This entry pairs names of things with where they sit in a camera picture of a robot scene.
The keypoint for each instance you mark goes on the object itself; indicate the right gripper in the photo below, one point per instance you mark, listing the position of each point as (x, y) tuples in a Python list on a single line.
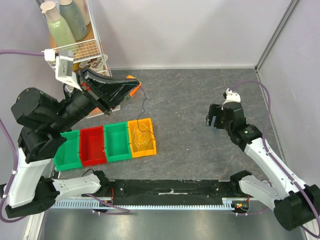
[(219, 117)]

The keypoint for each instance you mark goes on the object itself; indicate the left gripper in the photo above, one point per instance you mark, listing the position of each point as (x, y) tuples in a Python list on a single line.
[(114, 90)]

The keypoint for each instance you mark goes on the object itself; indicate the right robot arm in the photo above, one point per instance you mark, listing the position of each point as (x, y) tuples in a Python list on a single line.
[(293, 202)]

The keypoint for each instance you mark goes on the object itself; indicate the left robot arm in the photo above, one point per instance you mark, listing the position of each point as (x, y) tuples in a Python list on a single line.
[(44, 119)]

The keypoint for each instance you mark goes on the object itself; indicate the orange juice carton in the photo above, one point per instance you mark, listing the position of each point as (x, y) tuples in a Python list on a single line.
[(132, 92)]

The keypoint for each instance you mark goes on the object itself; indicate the orange yellow box in rack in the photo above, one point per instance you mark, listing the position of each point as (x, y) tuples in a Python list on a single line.
[(97, 112)]

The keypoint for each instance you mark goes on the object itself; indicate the white snack pouch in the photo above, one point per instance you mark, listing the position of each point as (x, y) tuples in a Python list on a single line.
[(95, 64)]

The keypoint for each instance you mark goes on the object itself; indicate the green bin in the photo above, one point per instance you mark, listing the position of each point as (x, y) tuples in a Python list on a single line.
[(116, 142), (67, 156)]

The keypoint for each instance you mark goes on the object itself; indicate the red bin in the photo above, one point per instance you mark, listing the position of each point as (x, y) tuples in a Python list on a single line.
[(92, 146)]

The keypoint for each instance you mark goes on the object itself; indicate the orange bin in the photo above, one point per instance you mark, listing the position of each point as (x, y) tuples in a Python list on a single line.
[(141, 138)]

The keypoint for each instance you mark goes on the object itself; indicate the light green bottle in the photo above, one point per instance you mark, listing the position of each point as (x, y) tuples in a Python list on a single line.
[(57, 25)]

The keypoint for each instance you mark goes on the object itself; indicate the far left green bin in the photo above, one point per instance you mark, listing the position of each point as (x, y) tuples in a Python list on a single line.
[(67, 156)]

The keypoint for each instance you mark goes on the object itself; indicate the grey green bottle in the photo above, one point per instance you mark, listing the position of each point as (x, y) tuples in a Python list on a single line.
[(72, 14)]

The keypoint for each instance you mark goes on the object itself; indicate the pink bottle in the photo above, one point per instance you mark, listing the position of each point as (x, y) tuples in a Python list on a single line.
[(83, 8)]

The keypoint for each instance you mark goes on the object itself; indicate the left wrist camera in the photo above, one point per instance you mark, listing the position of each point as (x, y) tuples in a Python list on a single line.
[(63, 66)]

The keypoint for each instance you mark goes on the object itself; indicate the white wire shelf rack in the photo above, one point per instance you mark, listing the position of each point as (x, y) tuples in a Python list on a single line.
[(88, 48)]

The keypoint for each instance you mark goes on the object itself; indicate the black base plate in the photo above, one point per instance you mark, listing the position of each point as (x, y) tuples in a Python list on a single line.
[(168, 191)]

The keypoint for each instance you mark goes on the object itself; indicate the white cable duct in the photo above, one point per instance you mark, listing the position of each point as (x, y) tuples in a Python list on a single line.
[(92, 204)]

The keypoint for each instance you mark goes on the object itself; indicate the aluminium corner post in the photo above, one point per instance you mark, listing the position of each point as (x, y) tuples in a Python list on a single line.
[(293, 4)]

